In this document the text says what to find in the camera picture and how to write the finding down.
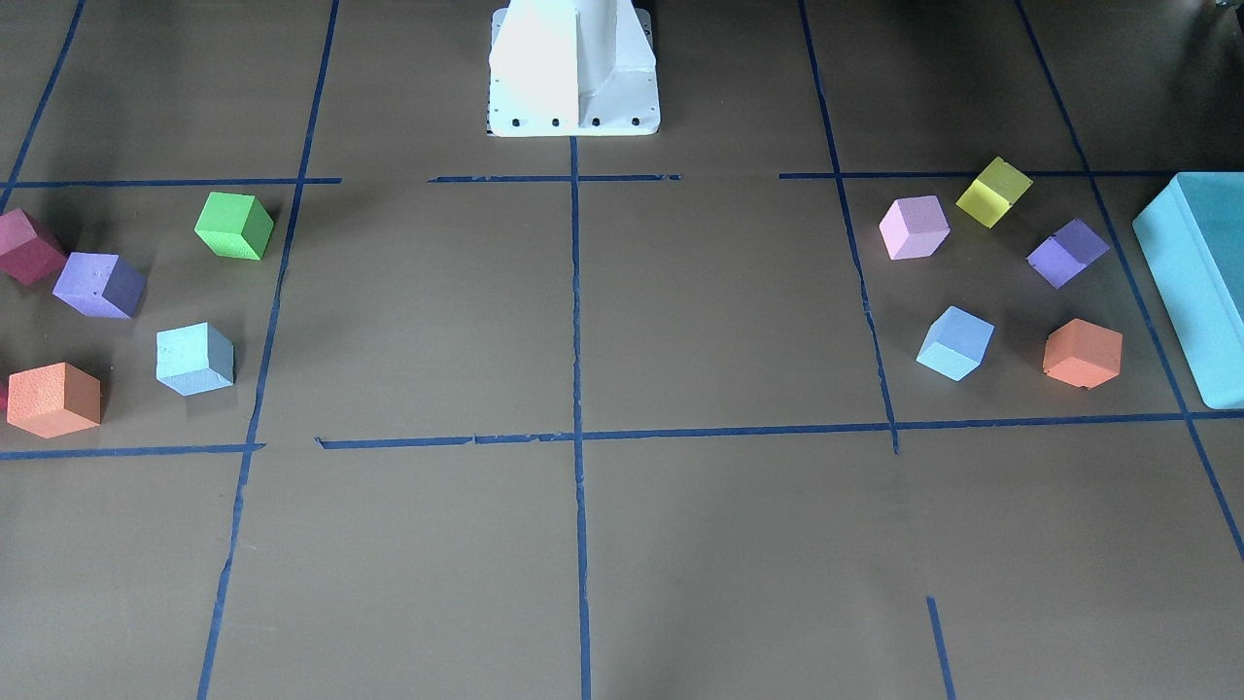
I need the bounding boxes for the light blue foam block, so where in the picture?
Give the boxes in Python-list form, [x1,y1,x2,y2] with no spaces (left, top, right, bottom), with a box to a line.
[916,306,995,380]
[156,323,234,395]

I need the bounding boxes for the pink foam block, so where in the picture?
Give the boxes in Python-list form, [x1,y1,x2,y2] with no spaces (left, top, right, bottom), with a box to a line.
[880,194,950,261]

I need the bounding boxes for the yellow foam block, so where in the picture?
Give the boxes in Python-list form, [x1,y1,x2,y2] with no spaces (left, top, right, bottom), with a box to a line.
[955,157,1033,229]

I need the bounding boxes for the green foam block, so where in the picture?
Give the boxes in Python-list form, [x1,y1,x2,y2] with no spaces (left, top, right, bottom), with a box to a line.
[192,191,274,261]

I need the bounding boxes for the purple foam block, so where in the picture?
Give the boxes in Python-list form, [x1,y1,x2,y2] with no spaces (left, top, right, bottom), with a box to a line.
[1026,219,1111,288]
[52,252,146,320]

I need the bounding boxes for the orange foam block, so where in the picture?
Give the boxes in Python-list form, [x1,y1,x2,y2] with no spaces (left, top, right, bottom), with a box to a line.
[6,363,102,438]
[1041,320,1123,389]

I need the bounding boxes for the teal plastic bin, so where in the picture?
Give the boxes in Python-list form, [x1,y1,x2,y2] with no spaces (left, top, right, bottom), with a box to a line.
[1133,172,1243,409]

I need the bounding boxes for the maroon foam block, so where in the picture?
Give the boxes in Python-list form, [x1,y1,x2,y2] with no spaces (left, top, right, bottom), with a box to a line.
[1,208,68,285]

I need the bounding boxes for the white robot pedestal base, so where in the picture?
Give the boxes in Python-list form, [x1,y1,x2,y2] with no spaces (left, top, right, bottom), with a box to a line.
[486,1,662,138]

